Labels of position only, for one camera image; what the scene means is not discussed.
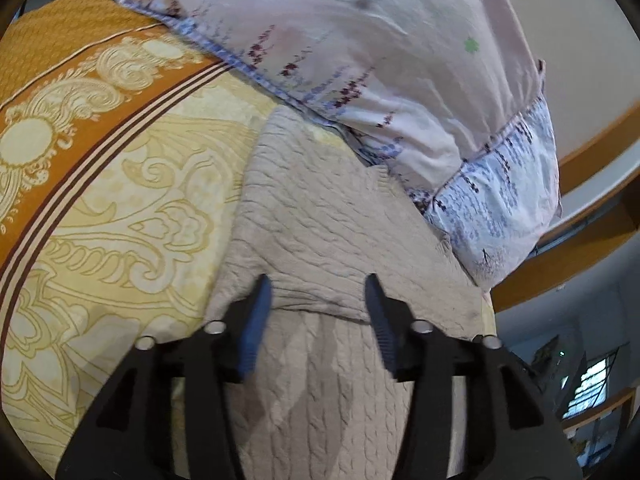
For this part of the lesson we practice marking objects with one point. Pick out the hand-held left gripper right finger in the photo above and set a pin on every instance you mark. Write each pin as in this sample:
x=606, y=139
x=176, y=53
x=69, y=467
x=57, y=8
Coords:
x=382, y=330

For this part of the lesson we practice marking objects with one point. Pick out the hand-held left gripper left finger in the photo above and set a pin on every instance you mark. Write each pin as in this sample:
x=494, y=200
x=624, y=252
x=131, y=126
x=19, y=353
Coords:
x=255, y=330

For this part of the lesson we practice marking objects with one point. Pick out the blue tree print pillow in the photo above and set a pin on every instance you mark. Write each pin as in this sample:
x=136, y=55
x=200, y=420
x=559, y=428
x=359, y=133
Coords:
x=500, y=195

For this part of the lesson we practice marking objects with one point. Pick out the wooden headboard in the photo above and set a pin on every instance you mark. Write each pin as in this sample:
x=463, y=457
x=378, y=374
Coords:
x=575, y=265

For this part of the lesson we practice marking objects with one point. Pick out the yellow patterned bed sheet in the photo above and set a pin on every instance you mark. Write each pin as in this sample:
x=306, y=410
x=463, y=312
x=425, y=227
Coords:
x=125, y=185

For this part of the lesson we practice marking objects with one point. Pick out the window with grille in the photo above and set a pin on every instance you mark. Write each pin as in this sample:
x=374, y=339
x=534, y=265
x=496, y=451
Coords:
x=587, y=385

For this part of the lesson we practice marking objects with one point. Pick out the pink floral pillow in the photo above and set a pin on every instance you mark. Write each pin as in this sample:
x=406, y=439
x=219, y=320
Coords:
x=350, y=25

